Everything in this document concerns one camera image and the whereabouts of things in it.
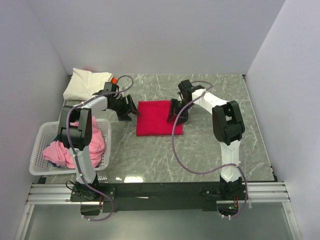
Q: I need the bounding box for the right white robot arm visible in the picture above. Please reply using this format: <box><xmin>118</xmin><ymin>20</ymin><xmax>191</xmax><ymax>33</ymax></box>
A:
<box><xmin>167</xmin><ymin>79</ymin><xmax>245</xmax><ymax>200</ymax></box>

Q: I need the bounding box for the folded orange t shirt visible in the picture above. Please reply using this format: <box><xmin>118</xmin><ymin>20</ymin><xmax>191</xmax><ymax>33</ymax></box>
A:
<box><xmin>82</xmin><ymin>67</ymin><xmax>118</xmax><ymax>85</ymax></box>

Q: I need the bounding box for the pink t shirt in basket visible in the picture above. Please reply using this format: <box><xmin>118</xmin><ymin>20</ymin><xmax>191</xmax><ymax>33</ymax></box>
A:
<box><xmin>43</xmin><ymin>116</ymin><xmax>105</xmax><ymax>169</ymax></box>

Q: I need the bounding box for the red t shirt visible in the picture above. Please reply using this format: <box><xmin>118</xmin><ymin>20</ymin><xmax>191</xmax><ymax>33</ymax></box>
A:
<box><xmin>136</xmin><ymin>100</ymin><xmax>176</xmax><ymax>137</ymax></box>

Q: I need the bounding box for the folded cream t shirt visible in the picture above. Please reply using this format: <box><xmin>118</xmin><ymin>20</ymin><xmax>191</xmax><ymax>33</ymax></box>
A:
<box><xmin>63</xmin><ymin>68</ymin><xmax>113</xmax><ymax>101</ymax></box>

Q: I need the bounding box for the white plastic basket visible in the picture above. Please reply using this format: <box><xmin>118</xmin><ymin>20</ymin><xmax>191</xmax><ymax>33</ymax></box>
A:
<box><xmin>29</xmin><ymin>118</ymin><xmax>112</xmax><ymax>176</ymax></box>

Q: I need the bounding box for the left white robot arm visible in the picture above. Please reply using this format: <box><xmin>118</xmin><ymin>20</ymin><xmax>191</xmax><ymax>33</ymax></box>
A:
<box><xmin>57</xmin><ymin>82</ymin><xmax>140</xmax><ymax>201</ymax></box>

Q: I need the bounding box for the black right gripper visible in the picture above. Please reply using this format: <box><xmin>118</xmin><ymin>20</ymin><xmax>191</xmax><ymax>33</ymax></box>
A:
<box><xmin>167</xmin><ymin>99</ymin><xmax>194</xmax><ymax>126</ymax></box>

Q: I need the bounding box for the black base beam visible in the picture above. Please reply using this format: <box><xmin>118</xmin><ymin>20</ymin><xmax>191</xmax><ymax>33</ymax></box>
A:
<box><xmin>70</xmin><ymin>182</ymin><xmax>246</xmax><ymax>213</ymax></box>

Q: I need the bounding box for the aluminium rail frame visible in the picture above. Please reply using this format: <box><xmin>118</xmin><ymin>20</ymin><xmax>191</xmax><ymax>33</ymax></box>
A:
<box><xmin>15</xmin><ymin>181</ymin><xmax>302</xmax><ymax>240</ymax></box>

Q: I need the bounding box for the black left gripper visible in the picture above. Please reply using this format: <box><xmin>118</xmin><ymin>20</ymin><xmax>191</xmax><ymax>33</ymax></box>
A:
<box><xmin>109</xmin><ymin>94</ymin><xmax>140</xmax><ymax>121</ymax></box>

